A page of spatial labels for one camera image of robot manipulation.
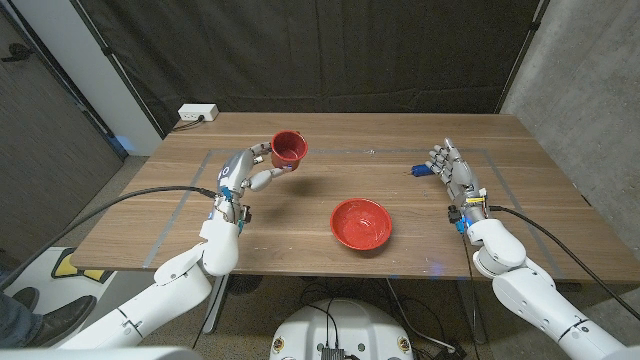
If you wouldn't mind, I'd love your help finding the grey tape outline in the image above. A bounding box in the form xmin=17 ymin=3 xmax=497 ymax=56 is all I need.
xmin=142 ymin=147 xmax=566 ymax=279

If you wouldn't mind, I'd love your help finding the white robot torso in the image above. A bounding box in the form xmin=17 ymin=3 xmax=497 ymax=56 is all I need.
xmin=269 ymin=298 xmax=414 ymax=360

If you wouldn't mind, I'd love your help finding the black power strip cord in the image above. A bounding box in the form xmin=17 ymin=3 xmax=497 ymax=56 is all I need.
xmin=171 ymin=114 xmax=206 ymax=134

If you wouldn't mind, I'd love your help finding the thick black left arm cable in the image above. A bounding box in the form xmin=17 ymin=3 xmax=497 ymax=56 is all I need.
xmin=0 ymin=185 xmax=219 ymax=291

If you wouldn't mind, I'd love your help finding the black door handle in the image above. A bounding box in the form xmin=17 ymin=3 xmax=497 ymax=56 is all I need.
xmin=1 ymin=42 xmax=34 ymax=64

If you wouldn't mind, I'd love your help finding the red bowl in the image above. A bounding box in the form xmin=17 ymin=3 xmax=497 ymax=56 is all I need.
xmin=329 ymin=197 xmax=394 ymax=252

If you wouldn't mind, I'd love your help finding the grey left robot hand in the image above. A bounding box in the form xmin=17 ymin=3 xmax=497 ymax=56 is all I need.
xmin=212 ymin=142 xmax=296 ymax=224

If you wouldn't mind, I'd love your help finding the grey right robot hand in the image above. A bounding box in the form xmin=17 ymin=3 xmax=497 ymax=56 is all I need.
xmin=424 ymin=138 xmax=489 ymax=224

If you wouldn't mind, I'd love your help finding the white floor platform yellow marking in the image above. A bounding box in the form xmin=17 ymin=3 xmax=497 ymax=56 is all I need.
xmin=17 ymin=246 xmax=161 ymax=311

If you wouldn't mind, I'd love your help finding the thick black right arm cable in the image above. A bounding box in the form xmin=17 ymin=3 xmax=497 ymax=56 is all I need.
xmin=487 ymin=204 xmax=640 ymax=321

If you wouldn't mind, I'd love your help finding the metal table leg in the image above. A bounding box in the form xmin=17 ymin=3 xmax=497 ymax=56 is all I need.
xmin=457 ymin=279 xmax=489 ymax=345
xmin=202 ymin=273 xmax=231 ymax=335

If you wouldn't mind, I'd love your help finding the white power strip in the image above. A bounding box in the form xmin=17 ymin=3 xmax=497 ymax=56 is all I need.
xmin=177 ymin=103 xmax=220 ymax=122

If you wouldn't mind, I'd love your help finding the black backdrop curtain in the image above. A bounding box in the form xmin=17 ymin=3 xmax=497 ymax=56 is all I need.
xmin=69 ymin=0 xmax=551 ymax=139

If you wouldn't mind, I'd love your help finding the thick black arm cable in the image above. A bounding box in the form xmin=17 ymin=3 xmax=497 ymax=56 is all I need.
xmin=487 ymin=204 xmax=640 ymax=321
xmin=0 ymin=185 xmax=219 ymax=291

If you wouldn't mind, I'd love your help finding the white floor cable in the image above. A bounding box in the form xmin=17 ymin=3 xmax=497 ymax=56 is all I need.
xmin=384 ymin=277 xmax=451 ymax=351

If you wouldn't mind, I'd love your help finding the red cup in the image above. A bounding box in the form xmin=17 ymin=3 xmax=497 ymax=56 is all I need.
xmin=270 ymin=129 xmax=309 ymax=172

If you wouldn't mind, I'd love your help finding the black leather shoe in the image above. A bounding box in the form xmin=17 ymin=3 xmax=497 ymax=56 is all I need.
xmin=10 ymin=286 xmax=40 ymax=311
xmin=24 ymin=294 xmax=99 ymax=349

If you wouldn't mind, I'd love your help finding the blue needle-tip bottle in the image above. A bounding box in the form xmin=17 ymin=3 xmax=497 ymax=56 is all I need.
xmin=404 ymin=163 xmax=436 ymax=178

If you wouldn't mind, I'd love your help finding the person leg in jeans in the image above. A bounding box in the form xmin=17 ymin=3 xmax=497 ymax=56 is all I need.
xmin=0 ymin=292 xmax=41 ymax=350

